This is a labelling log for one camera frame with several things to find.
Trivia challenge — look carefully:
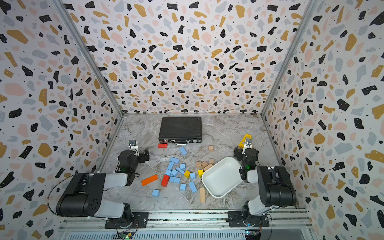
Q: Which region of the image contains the long natural wood block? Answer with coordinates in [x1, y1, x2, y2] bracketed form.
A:
[200, 188, 206, 204]

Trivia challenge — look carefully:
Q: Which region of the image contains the blue block top cluster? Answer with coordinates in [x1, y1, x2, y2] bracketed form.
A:
[170, 157, 180, 164]

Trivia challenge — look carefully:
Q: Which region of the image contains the small red block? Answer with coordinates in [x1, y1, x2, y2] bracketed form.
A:
[158, 144, 168, 149]

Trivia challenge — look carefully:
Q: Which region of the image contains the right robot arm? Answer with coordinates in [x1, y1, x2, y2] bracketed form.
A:
[228, 147, 297, 228]

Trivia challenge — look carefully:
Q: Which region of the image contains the yellow cube left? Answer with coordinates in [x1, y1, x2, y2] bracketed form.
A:
[184, 171, 191, 178]

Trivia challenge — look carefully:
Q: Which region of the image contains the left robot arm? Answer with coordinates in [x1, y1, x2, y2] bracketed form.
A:
[51, 148, 150, 230]

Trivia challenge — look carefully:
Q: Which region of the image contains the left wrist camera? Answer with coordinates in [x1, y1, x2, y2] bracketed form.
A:
[129, 140, 139, 152]

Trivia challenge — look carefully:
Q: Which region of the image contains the lone blue cube front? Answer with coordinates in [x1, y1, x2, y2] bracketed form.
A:
[152, 190, 160, 198]

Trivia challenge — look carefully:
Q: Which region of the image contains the white plastic tray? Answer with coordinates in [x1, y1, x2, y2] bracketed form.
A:
[202, 157, 243, 199]

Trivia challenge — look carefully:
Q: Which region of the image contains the red upright block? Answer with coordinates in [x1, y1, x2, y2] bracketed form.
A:
[161, 175, 170, 188]

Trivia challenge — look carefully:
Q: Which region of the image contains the yellow triangle block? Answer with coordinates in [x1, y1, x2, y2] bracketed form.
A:
[239, 134, 252, 149]

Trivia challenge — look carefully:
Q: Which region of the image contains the wood block cluster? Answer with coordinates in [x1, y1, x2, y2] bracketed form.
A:
[196, 159, 215, 171]

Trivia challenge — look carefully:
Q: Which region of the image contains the black hard case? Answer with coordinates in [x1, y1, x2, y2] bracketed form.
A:
[159, 117, 203, 145]

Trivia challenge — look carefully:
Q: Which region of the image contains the aluminium front rail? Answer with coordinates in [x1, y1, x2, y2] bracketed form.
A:
[58, 209, 317, 240]

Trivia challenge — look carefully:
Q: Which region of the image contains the blue block beside red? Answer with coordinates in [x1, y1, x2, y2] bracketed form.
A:
[170, 177, 181, 183]

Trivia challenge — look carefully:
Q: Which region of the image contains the yellow cube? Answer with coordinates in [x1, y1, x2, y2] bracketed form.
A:
[184, 171, 191, 178]
[198, 170, 204, 178]

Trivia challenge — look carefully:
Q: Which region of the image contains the orange long block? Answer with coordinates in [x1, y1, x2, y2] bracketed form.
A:
[141, 175, 158, 186]

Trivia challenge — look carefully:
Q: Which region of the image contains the yellow cube right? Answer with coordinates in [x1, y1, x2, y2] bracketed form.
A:
[198, 170, 204, 178]

